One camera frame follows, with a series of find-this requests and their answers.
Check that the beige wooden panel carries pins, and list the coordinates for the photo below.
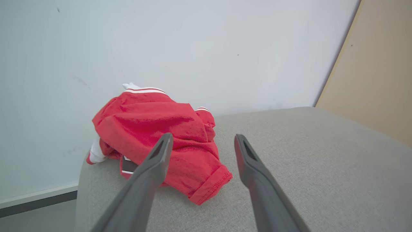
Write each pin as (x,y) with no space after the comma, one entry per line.
(379,80)

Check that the white baseboard trim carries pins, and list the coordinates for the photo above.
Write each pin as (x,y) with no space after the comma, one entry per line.
(32,195)

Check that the grey fabric sofa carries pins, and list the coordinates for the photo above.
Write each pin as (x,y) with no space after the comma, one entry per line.
(322,161)

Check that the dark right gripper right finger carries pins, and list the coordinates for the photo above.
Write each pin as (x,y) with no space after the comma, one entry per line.
(267,199)

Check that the red garment with white stripes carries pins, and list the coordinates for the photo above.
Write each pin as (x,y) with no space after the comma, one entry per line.
(145,122)

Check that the black floor edge strip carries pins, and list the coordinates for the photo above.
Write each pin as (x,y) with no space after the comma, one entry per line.
(32,206)

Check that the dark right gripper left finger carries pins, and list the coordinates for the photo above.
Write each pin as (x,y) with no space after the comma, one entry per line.
(141,190)

